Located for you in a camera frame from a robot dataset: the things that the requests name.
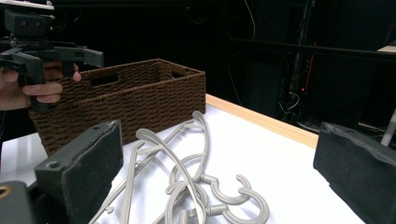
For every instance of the brown woven basket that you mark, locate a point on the brown woven basket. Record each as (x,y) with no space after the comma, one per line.
(137,99)

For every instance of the white stand pole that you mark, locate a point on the white stand pole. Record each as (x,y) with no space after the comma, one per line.
(389,130)

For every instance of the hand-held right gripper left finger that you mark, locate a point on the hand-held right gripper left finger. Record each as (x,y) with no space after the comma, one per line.
(90,168)

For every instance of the black horizontal metal bar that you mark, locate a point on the black horizontal metal bar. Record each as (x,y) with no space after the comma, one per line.
(311,49)

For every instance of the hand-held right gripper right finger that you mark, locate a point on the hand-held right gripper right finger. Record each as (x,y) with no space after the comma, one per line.
(358,168)

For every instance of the grey plastic clothes hanger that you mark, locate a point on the grey plastic clothes hanger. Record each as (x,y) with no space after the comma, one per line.
(204,146)
(128,183)
(174,158)

